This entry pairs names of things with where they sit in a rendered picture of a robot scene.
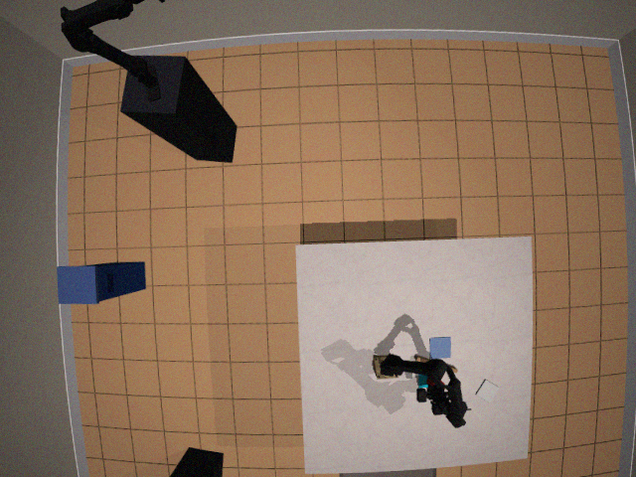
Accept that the tan wooden curved bar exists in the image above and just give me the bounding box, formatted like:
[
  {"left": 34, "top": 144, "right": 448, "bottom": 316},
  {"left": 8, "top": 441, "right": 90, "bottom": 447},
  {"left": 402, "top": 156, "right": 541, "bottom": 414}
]
[{"left": 414, "top": 355, "right": 458, "bottom": 373}]

